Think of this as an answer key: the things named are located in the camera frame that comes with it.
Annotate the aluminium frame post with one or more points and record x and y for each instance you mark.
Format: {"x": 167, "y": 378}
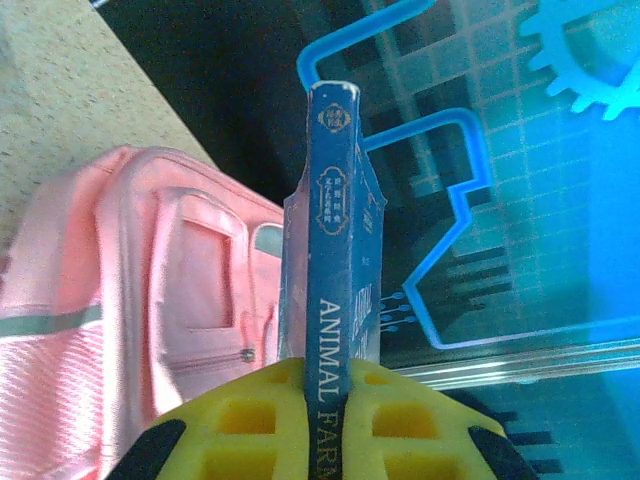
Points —
{"x": 525, "y": 362}

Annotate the pink backpack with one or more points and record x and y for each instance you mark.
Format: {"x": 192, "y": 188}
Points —
{"x": 125, "y": 260}

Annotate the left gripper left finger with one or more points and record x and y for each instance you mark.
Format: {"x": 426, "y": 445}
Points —
{"x": 240, "y": 440}

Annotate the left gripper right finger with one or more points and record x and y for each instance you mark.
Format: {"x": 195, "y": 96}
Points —
{"x": 410, "y": 440}

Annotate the blue Animal Farm book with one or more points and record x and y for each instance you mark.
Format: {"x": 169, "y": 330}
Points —
{"x": 332, "y": 250}

